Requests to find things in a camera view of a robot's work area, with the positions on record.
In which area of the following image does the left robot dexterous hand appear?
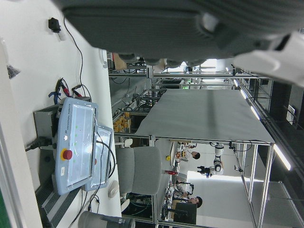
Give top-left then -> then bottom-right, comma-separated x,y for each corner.
51,0 -> 304,87

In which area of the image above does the grey metal control box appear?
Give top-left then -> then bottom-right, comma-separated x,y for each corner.
32,105 -> 64,188

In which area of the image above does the brown cardboard carton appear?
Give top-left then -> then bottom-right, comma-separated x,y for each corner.
112,53 -> 128,70

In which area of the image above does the grey backdrop sheet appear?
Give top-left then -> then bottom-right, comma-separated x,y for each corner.
134,89 -> 276,144

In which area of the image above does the yellow parts stack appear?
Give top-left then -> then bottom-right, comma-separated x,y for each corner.
113,113 -> 131,131

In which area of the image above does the red black alligator clip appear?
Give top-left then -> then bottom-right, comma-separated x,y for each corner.
56,77 -> 71,97
71,85 -> 91,98

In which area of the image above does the black plug adapter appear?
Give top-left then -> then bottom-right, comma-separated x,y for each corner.
48,17 -> 67,41

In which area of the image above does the person in white shirt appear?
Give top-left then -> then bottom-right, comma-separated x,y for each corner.
184,151 -> 201,162

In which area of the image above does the blue grey teach pendant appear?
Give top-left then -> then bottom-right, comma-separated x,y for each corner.
54,97 -> 99,196
85,124 -> 114,192

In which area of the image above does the grey office chair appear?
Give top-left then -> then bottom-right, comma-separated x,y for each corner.
115,138 -> 163,213

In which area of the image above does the small screw bag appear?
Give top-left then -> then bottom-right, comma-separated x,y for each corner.
6,64 -> 21,80

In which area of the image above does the white computer mouse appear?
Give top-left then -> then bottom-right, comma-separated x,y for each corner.
107,180 -> 119,198

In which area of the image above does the seated person with black hair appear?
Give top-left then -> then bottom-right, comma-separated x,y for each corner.
177,196 -> 203,209

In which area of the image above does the black background monitor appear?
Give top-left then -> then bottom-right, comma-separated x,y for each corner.
174,202 -> 197,225

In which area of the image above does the grey water bottle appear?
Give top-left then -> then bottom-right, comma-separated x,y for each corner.
77,210 -> 136,228

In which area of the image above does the ribbed grey heatsink unit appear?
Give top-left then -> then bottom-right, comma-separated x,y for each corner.
34,184 -> 83,228

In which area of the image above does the thin black adapter cable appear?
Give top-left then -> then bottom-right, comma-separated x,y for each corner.
63,18 -> 93,102

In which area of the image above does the thick black pendant cable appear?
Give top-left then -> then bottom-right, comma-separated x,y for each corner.
94,139 -> 117,183

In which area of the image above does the black power cable plug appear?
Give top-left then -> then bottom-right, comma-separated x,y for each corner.
25,136 -> 53,152

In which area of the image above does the aluminium frame rack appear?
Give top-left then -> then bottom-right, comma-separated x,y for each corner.
148,134 -> 277,228

